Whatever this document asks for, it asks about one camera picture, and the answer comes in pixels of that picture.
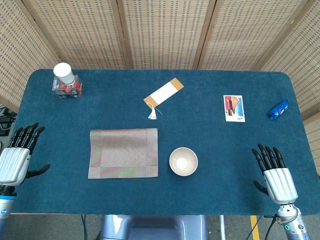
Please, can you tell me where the colourful picture card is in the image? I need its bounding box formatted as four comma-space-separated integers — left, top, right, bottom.
223, 94, 246, 123

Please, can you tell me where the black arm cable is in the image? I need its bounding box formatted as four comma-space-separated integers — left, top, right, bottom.
263, 213, 280, 240

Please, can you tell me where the white paper cup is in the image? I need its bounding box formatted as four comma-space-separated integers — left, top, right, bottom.
53, 62, 76, 85

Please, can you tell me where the tan white bookmark with tassel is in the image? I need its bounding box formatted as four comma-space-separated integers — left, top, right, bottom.
143, 77, 185, 122

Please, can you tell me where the white table leg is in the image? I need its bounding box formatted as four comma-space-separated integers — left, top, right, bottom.
218, 214, 227, 240

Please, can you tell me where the blue snack packet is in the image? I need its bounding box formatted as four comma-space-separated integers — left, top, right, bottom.
268, 99, 289, 121

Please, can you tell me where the woven beige placemat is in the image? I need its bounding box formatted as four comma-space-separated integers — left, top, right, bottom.
87, 128, 159, 180

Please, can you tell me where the blue felt table cover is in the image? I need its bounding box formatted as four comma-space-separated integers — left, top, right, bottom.
0, 69, 320, 216

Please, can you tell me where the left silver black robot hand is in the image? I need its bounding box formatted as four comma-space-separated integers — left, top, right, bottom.
0, 122, 51, 187

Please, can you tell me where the woven bamboo folding screen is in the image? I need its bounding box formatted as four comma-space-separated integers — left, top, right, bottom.
0, 0, 320, 173

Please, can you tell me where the clear box with red items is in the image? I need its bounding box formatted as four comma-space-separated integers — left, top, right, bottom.
51, 74, 84, 99

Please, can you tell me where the blue cable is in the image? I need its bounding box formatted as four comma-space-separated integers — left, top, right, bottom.
80, 214, 87, 240

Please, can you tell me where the cream bowl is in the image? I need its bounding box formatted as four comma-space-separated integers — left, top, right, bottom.
169, 146, 199, 177

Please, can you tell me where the blue-grey robot torso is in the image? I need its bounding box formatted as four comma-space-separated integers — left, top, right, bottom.
99, 214, 208, 240

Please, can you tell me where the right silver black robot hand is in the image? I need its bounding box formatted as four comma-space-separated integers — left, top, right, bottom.
251, 143, 299, 206

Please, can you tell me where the black equipment with cables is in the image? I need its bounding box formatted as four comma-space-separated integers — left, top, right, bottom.
0, 103, 18, 137

